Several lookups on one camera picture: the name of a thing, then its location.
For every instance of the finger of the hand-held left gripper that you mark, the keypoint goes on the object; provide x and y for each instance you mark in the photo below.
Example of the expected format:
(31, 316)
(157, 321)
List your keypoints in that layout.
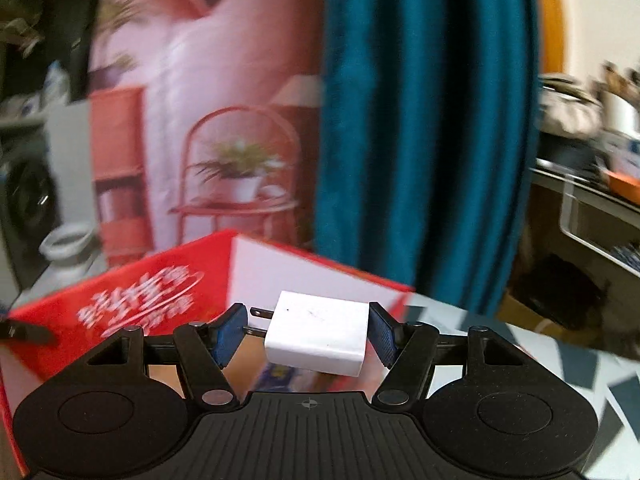
(27, 333)

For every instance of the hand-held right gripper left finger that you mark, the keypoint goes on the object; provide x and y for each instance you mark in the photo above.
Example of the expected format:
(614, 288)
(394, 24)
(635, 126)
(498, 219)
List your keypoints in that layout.
(230, 334)

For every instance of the washing machine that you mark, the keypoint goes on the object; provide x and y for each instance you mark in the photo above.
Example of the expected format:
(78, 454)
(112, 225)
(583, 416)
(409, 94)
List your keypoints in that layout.
(27, 195)

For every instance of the white charger plug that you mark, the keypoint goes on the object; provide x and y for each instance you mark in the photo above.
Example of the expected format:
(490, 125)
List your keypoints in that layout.
(315, 332)

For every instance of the blue curtain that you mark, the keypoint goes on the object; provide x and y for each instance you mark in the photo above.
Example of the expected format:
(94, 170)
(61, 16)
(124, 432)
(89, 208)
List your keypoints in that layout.
(425, 135)

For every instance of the white cloth pouch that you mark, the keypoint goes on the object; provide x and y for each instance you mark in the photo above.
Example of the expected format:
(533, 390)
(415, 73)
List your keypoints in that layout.
(570, 112)

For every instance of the dark bag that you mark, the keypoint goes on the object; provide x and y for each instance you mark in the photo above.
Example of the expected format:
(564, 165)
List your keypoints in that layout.
(560, 290)

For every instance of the white brush cup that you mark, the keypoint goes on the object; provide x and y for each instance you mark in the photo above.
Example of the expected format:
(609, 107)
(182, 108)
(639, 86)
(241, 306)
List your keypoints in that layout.
(622, 112)

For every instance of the geometric patterned tablecloth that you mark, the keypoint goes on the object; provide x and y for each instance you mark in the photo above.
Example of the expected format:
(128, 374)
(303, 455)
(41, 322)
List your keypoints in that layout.
(575, 385)

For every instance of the clear plastic box blue label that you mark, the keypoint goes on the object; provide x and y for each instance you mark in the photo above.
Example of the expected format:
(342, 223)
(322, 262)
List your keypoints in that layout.
(275, 377)

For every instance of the printed furniture backdrop cloth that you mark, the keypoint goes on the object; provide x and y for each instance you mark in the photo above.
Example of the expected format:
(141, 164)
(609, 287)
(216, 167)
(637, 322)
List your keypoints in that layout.
(200, 60)

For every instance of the red cardboard box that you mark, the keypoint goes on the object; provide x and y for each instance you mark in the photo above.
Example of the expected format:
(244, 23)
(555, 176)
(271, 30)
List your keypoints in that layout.
(150, 280)

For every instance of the white dressing table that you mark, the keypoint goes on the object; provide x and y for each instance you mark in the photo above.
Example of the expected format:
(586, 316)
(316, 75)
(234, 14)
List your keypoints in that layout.
(545, 190)

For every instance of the orange bowl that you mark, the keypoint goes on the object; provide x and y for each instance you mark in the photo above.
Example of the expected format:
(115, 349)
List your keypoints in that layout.
(625, 185)

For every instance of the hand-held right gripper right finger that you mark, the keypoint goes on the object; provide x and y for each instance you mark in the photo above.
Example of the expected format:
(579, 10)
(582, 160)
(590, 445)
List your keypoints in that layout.
(382, 337)

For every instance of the white ceramic vase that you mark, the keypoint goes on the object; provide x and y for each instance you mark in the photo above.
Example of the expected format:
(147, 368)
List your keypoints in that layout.
(67, 250)

